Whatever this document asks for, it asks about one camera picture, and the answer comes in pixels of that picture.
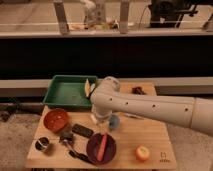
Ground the black eraser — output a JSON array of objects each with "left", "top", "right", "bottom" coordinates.
[{"left": 72, "top": 124, "right": 94, "bottom": 138}]

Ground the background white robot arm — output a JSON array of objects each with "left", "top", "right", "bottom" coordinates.
[{"left": 79, "top": 0, "right": 96, "bottom": 28}]

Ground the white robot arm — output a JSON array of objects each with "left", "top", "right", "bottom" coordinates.
[{"left": 90, "top": 77, "right": 213, "bottom": 137}]

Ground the blue small cup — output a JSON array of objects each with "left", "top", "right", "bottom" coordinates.
[{"left": 109, "top": 115, "right": 120, "bottom": 130}]

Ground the orange carrot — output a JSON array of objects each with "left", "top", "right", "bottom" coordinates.
[{"left": 96, "top": 134, "right": 107, "bottom": 161}]

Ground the wooden table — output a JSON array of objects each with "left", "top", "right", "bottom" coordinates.
[{"left": 25, "top": 82, "right": 178, "bottom": 170}]

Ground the black binder clip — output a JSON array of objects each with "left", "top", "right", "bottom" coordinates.
[{"left": 59, "top": 132, "right": 74, "bottom": 144}]

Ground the dark red grapes bunch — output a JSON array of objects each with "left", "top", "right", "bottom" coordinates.
[{"left": 132, "top": 87, "right": 146, "bottom": 95}]

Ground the red bowl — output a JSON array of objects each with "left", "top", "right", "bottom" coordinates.
[{"left": 43, "top": 108, "right": 69, "bottom": 133}]

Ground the green plastic tray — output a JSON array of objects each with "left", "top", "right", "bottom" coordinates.
[{"left": 43, "top": 75, "right": 98, "bottom": 109}]

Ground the red yellow apple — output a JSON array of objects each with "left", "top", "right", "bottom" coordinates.
[{"left": 135, "top": 146, "right": 150, "bottom": 162}]

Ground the metal cup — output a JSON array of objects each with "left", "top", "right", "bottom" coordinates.
[{"left": 35, "top": 137, "right": 50, "bottom": 153}]

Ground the black machine in background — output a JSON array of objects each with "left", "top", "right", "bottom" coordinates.
[{"left": 148, "top": 0, "right": 197, "bottom": 28}]

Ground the black handled tool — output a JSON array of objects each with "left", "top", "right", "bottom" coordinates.
[{"left": 69, "top": 150, "right": 93, "bottom": 164}]

